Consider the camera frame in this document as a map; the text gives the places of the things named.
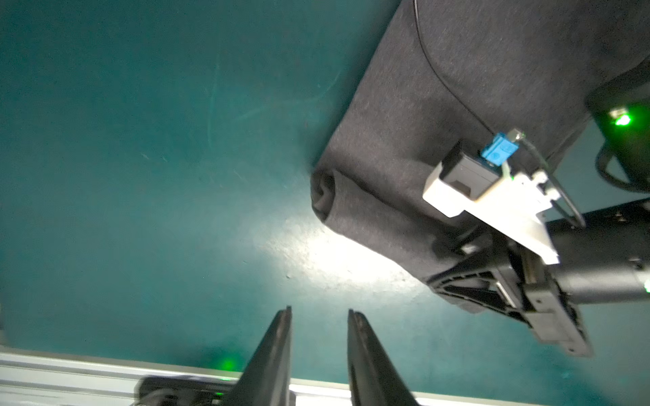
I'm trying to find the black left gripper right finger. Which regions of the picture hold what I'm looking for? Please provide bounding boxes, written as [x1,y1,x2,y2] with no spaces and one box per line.
[347,310,418,406]

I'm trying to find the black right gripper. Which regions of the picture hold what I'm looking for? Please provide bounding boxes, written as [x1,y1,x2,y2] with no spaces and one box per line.
[427,231,593,357]

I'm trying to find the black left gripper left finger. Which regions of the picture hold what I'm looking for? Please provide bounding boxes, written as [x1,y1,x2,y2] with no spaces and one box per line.
[220,306,292,406]

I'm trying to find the dark grey long pants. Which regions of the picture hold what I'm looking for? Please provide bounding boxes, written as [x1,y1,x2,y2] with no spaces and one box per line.
[311,1,649,280]

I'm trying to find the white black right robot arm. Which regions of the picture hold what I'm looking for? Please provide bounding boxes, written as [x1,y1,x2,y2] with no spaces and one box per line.
[422,62,649,357]

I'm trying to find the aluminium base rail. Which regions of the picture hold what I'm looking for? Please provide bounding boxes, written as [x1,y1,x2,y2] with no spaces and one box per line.
[1,347,538,405]

